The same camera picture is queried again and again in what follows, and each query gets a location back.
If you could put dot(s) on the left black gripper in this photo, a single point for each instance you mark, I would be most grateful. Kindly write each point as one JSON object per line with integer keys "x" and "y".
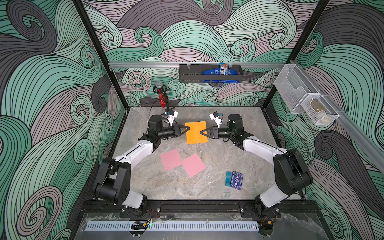
{"x": 175, "y": 129}

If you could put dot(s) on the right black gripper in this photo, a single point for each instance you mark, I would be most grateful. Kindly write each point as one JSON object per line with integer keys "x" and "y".
{"x": 215, "y": 132}

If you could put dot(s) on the orange square paper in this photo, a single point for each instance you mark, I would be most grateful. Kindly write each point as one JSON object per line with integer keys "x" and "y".
{"x": 193, "y": 135}

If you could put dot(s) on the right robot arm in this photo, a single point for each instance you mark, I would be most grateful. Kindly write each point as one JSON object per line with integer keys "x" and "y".
{"x": 290, "y": 170}

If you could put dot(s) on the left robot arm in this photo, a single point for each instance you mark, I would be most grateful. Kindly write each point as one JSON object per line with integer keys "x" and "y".
{"x": 113, "y": 180}

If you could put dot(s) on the left pink paper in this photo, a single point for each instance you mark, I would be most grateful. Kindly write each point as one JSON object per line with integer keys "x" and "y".
{"x": 171, "y": 160}

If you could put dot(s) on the pink paper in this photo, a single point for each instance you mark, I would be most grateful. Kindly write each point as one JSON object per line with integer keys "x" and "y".
{"x": 171, "y": 160}
{"x": 193, "y": 165}

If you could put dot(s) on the right pink paper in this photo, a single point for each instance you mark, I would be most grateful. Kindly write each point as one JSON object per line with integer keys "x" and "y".
{"x": 193, "y": 165}

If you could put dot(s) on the microphone on tripod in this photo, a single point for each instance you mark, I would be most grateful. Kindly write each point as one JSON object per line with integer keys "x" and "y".
{"x": 161, "y": 90}

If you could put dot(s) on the blue card box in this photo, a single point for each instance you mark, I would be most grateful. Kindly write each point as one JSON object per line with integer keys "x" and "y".
{"x": 237, "y": 180}

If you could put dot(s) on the blue snack packet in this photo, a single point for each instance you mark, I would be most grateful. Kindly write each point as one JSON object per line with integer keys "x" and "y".
{"x": 222, "y": 70}

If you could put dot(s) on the large clear plastic bin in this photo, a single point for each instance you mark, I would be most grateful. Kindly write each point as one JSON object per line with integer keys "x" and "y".
{"x": 292, "y": 88}

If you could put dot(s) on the small clear plastic bin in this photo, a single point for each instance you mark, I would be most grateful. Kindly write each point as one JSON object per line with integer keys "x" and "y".
{"x": 319, "y": 110}

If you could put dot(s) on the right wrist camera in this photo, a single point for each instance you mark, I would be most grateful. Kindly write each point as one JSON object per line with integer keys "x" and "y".
{"x": 215, "y": 116}

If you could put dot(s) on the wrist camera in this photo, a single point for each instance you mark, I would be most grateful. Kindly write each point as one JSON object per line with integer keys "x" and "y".
{"x": 171, "y": 115}
{"x": 215, "y": 116}

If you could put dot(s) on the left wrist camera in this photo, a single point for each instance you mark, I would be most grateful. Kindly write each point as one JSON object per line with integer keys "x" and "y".
{"x": 171, "y": 115}

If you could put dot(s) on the black wall shelf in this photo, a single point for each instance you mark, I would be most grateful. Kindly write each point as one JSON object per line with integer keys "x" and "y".
{"x": 193, "y": 74}

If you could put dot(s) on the aluminium rail back wall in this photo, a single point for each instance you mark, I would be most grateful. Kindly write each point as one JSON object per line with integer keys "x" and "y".
{"x": 177, "y": 64}

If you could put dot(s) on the aluminium rail wall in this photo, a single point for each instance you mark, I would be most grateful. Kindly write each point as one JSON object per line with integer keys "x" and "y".
{"x": 177, "y": 64}
{"x": 370, "y": 150}

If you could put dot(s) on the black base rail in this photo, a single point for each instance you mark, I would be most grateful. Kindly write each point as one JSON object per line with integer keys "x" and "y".
{"x": 245, "y": 207}

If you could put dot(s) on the white slotted cable duct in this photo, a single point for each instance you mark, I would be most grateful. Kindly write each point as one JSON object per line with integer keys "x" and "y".
{"x": 191, "y": 226}

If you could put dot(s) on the aluminium rail right wall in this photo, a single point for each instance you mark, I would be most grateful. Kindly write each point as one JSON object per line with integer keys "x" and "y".
{"x": 370, "y": 150}

